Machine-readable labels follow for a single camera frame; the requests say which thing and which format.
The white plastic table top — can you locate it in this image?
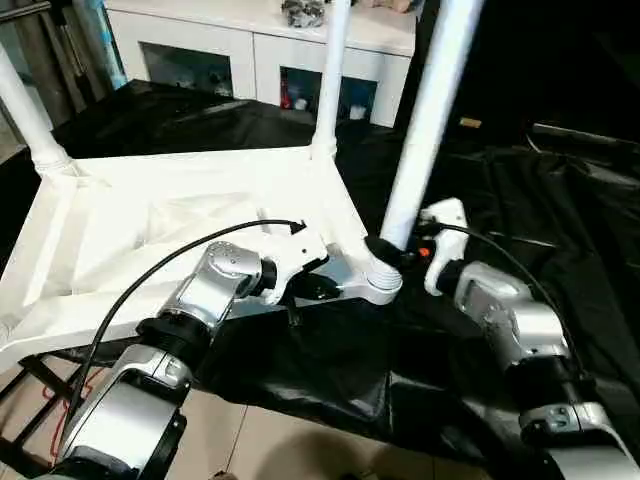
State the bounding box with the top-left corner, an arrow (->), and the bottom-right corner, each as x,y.
0,142 -> 405,374

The red floor cable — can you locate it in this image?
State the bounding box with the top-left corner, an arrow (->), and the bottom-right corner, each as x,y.
42,368 -> 97,452

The grey tripod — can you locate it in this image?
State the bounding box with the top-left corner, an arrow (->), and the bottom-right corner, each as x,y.
24,0 -> 114,121

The black plastic mat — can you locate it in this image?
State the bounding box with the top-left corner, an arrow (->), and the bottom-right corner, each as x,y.
0,77 -> 640,480

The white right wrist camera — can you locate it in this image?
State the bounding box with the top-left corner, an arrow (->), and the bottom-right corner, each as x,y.
418,198 -> 469,297

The black backdrop cloth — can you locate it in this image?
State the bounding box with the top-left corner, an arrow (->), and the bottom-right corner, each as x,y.
399,0 -> 640,134

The black folding stand frame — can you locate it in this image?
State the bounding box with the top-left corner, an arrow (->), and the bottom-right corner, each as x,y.
0,349 -> 101,467

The blue printed panel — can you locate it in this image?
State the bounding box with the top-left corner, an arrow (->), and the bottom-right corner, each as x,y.
94,0 -> 126,91

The clear bag of dark parts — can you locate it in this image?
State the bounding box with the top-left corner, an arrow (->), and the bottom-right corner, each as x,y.
280,0 -> 325,29

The white sideboard cabinet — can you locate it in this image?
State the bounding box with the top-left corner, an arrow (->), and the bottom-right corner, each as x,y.
104,0 -> 419,127

